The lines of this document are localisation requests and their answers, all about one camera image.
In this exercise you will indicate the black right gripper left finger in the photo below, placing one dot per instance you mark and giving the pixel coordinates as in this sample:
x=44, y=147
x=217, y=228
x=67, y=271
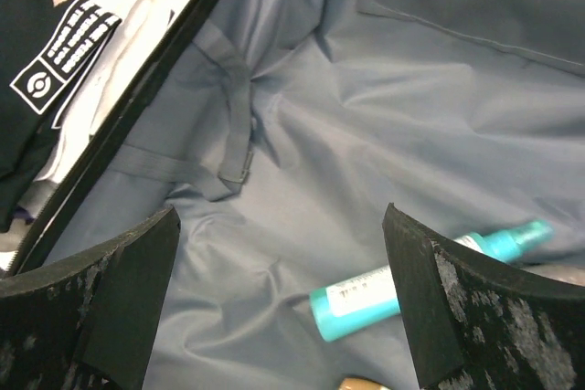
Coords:
x=88, y=321

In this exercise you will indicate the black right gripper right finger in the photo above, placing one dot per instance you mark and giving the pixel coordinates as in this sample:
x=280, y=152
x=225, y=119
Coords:
x=473, y=322

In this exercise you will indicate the brown foundation tube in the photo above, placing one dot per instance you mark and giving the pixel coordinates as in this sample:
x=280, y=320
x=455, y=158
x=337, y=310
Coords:
x=568, y=274

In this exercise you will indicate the black garment with label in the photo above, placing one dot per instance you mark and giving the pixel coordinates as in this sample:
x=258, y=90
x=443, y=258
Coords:
x=47, y=49

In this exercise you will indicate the blue fish print suitcase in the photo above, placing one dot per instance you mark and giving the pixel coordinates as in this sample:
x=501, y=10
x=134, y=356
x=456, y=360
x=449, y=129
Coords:
x=281, y=130

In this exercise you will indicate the white towel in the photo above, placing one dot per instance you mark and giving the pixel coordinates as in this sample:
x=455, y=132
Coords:
x=144, y=23

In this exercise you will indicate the teal tube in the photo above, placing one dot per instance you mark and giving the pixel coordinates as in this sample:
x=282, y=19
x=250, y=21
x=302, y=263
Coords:
x=353, y=304

